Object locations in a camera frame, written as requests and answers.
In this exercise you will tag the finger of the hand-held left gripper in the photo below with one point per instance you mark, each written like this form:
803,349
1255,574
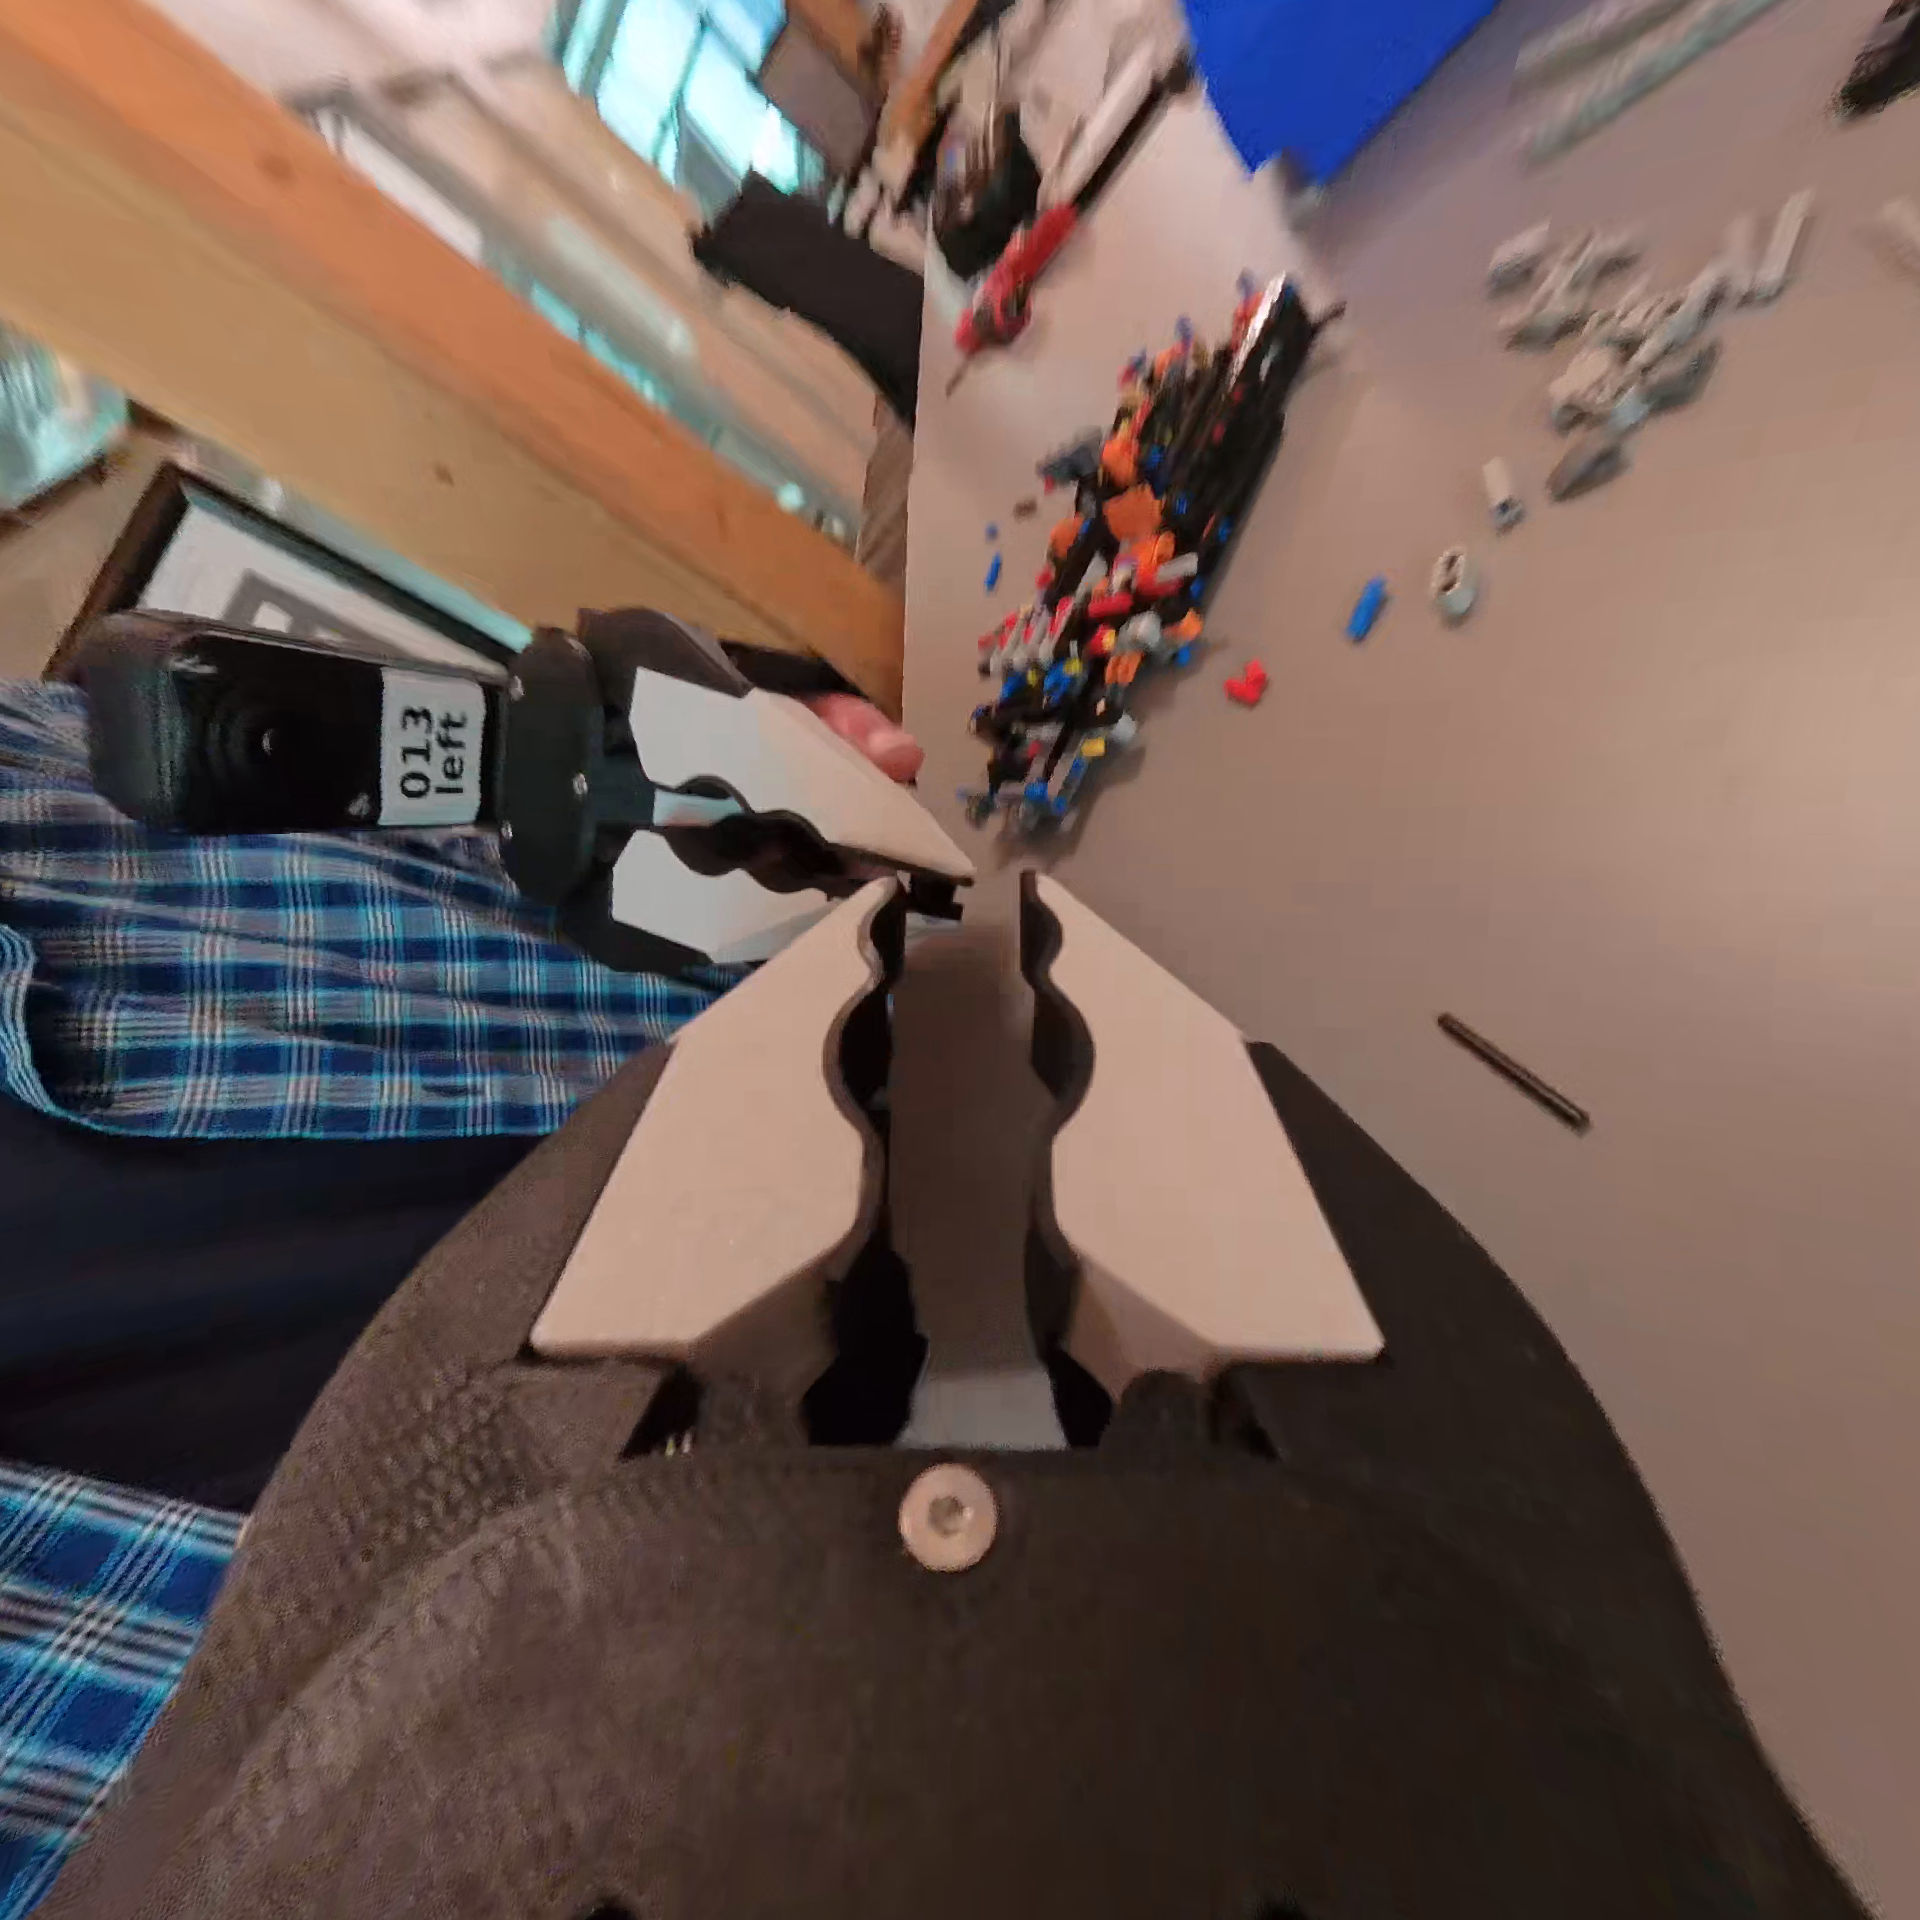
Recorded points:
704,902
781,764

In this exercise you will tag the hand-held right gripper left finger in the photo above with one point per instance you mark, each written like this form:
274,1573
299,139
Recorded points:
704,1202

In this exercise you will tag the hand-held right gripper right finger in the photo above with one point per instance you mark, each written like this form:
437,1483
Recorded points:
1215,1202

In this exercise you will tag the partly built lego model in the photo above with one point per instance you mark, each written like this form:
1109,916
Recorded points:
1142,510

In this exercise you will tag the long black lego axle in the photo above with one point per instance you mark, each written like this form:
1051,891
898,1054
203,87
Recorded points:
1512,1070

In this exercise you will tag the red lego connector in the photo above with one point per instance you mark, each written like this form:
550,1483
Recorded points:
1243,685

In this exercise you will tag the blue lego pin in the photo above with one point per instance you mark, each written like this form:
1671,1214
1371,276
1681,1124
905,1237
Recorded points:
1365,608

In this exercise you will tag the light grey lego bush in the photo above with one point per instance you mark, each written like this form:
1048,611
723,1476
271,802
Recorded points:
1451,582
1502,492

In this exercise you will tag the person's left hand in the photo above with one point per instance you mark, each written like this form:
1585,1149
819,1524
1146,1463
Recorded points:
879,740

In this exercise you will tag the black framed board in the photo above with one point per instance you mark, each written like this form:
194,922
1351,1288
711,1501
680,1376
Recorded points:
299,580

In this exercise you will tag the red elongated object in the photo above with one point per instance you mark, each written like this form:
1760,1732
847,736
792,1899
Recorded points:
1013,284

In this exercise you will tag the blue plastic bin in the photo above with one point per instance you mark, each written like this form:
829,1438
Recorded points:
1335,77

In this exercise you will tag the pile of light grey connectors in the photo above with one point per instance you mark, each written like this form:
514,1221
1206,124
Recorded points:
1611,360

